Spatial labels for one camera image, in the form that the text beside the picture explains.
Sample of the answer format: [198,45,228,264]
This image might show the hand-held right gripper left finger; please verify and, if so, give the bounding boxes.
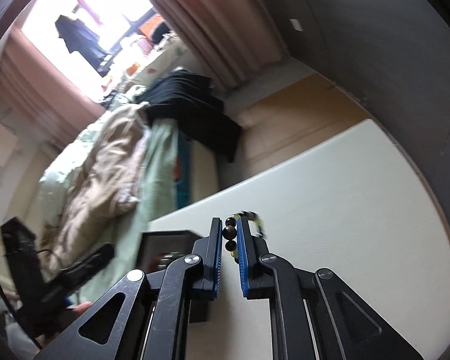
[34,217,224,360]

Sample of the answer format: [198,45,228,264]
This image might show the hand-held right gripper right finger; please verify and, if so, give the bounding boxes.
[237,217,424,360]

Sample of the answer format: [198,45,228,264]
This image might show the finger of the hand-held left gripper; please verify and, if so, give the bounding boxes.
[65,243,115,298]

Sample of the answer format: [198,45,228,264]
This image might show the dark and green bead bracelet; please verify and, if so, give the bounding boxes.
[223,211,266,260]

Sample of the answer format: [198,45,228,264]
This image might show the black box with white interior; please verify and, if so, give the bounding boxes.
[140,230,211,323]

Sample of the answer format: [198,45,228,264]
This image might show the person's left hand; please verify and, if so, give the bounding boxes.
[65,300,96,321]

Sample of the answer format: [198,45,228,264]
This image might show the beige blanket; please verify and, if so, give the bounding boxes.
[41,103,154,274]

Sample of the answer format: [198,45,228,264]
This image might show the black clothing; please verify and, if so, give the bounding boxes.
[135,69,242,162]

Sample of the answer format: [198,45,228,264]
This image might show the pink curtain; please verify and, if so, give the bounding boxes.
[0,26,109,147]
[150,0,293,91]

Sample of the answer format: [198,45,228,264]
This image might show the desk with patterned cloth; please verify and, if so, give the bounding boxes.
[124,41,196,83]

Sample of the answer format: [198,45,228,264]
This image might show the dark hanging garment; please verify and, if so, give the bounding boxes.
[54,15,107,70]

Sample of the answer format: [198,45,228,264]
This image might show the black bag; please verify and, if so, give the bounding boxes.
[150,22,173,44]

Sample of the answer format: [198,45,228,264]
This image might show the orange box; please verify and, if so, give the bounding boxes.
[139,14,164,36]

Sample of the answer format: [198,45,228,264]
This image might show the pink hanging garment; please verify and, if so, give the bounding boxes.
[75,0,102,23]

